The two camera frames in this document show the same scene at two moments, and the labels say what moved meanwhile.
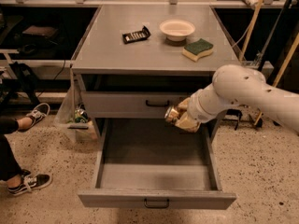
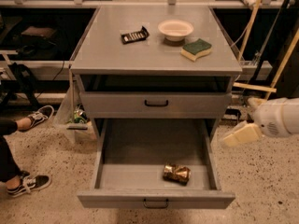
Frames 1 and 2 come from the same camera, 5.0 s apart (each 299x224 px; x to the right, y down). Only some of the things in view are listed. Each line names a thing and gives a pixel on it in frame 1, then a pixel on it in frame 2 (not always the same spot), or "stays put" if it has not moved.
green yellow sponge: (197, 49) stays put
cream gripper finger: (185, 104) -> (256, 102)
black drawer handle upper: (158, 105) stays put
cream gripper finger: (186, 121) -> (246, 133)
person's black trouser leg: (8, 164) stays put
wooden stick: (253, 23) stays put
